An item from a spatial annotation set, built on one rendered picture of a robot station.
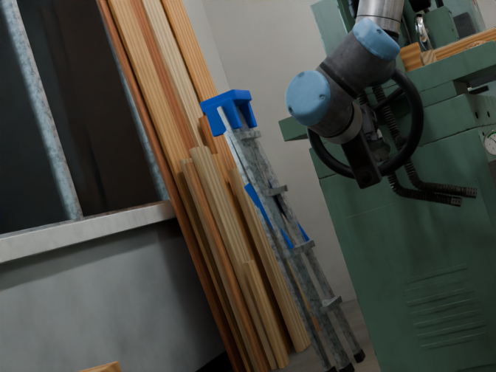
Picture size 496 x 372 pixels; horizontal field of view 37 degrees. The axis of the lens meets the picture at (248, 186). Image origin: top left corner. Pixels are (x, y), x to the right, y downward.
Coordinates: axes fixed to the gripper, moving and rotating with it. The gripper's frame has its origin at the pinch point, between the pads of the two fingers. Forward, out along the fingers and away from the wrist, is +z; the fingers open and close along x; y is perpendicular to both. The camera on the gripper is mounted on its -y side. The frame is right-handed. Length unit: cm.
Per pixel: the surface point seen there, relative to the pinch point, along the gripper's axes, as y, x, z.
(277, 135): 134, 133, 236
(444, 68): 28.0, -13.3, 25.4
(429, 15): 57, -9, 48
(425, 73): 28.5, -8.4, 25.1
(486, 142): 6.3, -17.7, 26.9
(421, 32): 49, -7, 42
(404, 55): 38.4, -3.3, 30.5
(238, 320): 6, 123, 137
